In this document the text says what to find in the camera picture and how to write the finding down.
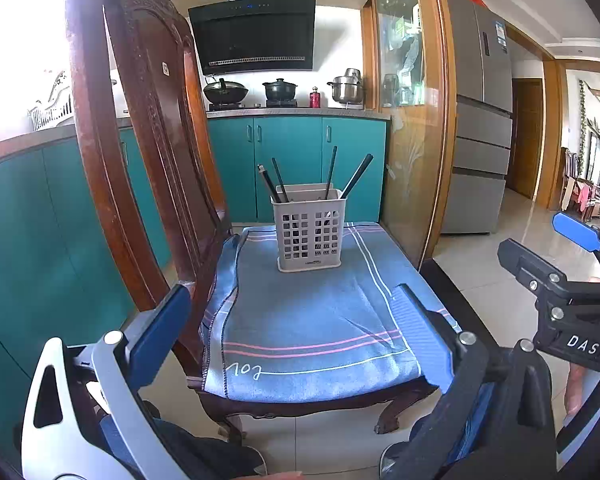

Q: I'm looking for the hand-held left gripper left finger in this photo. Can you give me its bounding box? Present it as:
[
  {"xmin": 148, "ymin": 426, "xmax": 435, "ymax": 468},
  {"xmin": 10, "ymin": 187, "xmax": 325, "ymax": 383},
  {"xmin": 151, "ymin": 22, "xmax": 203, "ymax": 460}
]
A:
[{"xmin": 21, "ymin": 284, "xmax": 193, "ymax": 480}]

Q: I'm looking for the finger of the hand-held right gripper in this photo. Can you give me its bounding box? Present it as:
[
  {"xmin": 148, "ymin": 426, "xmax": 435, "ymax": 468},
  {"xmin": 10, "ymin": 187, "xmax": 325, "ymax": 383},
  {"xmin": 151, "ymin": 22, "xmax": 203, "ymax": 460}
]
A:
[
  {"xmin": 497, "ymin": 238, "xmax": 600, "ymax": 311},
  {"xmin": 551, "ymin": 212, "xmax": 600, "ymax": 286}
]

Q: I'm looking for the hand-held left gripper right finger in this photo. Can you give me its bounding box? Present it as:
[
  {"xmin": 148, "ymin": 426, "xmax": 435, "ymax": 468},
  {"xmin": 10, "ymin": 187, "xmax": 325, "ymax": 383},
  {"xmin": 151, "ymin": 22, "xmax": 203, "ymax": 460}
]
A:
[{"xmin": 391, "ymin": 284, "xmax": 557, "ymax": 480}]

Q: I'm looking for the grey perforated utensil basket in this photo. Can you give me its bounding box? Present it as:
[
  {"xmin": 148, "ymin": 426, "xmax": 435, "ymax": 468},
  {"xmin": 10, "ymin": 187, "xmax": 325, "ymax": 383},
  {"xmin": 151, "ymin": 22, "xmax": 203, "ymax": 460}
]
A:
[{"xmin": 271, "ymin": 183, "xmax": 347, "ymax": 273}]

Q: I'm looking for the person's right hand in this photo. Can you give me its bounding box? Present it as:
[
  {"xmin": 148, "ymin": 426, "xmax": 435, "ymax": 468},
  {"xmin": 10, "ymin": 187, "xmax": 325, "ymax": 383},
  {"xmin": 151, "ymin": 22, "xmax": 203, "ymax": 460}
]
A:
[{"xmin": 564, "ymin": 362, "xmax": 588, "ymax": 417}]

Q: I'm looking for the clothes drying rack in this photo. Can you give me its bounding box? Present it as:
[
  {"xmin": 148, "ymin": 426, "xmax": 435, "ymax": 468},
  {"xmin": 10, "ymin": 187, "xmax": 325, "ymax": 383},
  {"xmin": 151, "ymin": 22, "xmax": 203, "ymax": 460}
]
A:
[{"xmin": 560, "ymin": 147, "xmax": 600, "ymax": 223}]

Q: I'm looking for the brown wooden door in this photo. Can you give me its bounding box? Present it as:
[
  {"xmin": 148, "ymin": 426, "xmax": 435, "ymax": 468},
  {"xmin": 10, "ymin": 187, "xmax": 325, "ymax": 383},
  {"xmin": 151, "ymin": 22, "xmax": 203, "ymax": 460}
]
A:
[{"xmin": 510, "ymin": 77, "xmax": 545, "ymax": 200}]

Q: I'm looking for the green vine garland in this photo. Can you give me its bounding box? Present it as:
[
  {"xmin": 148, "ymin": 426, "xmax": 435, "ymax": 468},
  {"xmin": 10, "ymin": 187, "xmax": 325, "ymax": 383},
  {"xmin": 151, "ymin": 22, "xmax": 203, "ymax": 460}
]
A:
[{"xmin": 578, "ymin": 80, "xmax": 600, "ymax": 181}]

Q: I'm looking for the blue striped towel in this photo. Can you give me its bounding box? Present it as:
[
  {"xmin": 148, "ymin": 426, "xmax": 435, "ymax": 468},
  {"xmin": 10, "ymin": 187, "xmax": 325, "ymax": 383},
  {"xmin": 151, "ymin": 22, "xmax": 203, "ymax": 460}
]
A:
[{"xmin": 200, "ymin": 221, "xmax": 463, "ymax": 406}]

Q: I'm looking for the grey refrigerator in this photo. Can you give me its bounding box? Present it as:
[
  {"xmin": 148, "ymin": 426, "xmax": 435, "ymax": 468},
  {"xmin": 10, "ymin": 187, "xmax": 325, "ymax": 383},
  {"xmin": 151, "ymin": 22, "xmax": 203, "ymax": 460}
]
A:
[{"xmin": 440, "ymin": 0, "xmax": 513, "ymax": 236}]

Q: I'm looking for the teal cabinet row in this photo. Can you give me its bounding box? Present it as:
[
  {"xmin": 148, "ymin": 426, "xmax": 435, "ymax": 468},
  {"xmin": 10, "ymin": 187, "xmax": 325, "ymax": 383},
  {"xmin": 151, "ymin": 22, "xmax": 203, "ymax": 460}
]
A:
[{"xmin": 0, "ymin": 127, "xmax": 173, "ymax": 461}]

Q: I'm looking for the wooden framed glass door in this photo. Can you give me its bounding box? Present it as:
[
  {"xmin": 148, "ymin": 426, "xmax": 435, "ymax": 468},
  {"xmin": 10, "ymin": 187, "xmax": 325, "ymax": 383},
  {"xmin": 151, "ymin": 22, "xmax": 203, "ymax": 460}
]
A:
[{"xmin": 360, "ymin": 0, "xmax": 458, "ymax": 271}]

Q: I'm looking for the teal cabinet under stove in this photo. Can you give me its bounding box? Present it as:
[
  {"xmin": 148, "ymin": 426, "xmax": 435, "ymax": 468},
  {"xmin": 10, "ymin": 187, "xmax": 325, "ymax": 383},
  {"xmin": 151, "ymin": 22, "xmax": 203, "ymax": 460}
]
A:
[{"xmin": 207, "ymin": 116, "xmax": 388, "ymax": 223}]

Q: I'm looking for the carved wooden chair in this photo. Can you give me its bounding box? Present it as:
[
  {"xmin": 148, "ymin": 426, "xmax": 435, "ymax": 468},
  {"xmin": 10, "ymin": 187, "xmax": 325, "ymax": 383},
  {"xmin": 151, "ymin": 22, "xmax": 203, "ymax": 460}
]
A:
[{"xmin": 65, "ymin": 0, "xmax": 463, "ymax": 443}]

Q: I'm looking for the white dish rack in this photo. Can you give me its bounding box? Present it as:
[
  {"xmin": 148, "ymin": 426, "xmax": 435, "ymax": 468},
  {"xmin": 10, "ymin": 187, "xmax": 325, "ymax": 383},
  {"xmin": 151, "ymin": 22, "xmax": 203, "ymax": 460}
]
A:
[{"xmin": 27, "ymin": 70, "xmax": 76, "ymax": 131}]

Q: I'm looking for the black wok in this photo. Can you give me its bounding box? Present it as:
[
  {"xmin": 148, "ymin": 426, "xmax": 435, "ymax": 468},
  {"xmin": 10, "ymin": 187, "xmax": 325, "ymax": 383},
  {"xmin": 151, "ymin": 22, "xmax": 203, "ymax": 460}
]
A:
[{"xmin": 202, "ymin": 77, "xmax": 249, "ymax": 106}]

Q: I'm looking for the steel stock pot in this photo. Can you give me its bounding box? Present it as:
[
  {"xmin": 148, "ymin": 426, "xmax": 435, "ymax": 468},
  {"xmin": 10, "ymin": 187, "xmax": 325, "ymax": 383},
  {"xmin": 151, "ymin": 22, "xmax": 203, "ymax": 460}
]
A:
[{"xmin": 327, "ymin": 68, "xmax": 366, "ymax": 105}]

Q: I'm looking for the gas stove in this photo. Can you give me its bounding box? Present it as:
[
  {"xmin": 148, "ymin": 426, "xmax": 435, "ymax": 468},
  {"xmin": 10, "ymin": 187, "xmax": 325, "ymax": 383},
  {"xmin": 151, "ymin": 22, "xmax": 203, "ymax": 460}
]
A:
[{"xmin": 207, "ymin": 100, "xmax": 298, "ymax": 111}]

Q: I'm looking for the grey kitchen countertop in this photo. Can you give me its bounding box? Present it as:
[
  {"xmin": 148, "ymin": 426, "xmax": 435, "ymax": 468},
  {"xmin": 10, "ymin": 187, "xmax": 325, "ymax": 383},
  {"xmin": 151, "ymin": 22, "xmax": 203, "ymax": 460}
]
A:
[{"xmin": 0, "ymin": 107, "xmax": 391, "ymax": 168}]

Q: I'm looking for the black lidded pot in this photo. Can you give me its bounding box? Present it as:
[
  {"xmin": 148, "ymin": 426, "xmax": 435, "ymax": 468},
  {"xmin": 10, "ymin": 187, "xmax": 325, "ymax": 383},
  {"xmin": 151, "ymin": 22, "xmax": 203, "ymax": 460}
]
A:
[{"xmin": 262, "ymin": 78, "xmax": 299, "ymax": 102}]

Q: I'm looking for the black range hood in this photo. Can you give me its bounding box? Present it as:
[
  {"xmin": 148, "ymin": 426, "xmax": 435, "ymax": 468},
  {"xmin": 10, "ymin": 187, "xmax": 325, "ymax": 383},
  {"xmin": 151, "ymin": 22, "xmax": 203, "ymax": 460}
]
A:
[{"xmin": 187, "ymin": 0, "xmax": 317, "ymax": 77}]

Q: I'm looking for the wooden doorway frame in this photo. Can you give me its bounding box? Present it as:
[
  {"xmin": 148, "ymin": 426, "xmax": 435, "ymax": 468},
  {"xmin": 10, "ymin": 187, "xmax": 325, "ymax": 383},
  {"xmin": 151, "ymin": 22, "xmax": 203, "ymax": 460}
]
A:
[{"xmin": 532, "ymin": 57, "xmax": 567, "ymax": 212}]

